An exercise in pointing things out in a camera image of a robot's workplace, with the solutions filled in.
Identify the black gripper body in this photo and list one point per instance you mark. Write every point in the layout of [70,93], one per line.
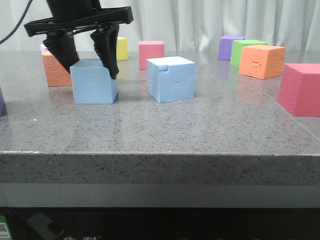
[79,16]

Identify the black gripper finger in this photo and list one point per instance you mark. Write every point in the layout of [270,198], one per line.
[105,45]
[62,46]

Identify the pink foam cube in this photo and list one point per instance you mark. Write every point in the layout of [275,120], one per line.
[43,48]

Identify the yellow foam cube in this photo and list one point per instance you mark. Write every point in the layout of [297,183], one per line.
[122,49]

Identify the orange foam cube left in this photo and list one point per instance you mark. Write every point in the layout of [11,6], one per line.
[56,75]

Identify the red foam cube centre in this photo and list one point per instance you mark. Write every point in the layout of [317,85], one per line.
[150,50]

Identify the red foam cube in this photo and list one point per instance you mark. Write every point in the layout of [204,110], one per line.
[299,91]
[150,50]

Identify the notched light blue foam cube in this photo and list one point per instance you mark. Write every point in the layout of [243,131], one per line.
[171,78]

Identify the white curtain backdrop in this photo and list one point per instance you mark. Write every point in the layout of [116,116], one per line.
[198,25]

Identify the purple foam cube left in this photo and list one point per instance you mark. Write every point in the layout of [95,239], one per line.
[2,104]

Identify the purple foam cube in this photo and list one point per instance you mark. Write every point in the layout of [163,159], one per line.
[225,46]
[2,104]

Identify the purple foam cube right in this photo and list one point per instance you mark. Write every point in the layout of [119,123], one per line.
[225,46]

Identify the green foam cube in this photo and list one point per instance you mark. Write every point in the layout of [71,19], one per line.
[237,47]

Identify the damaged orange foam cube right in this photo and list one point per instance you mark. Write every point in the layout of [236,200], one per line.
[262,61]

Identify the green sticker label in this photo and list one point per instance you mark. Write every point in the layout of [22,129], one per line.
[4,231]

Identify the red foam cube right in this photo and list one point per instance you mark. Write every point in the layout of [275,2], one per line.
[299,91]

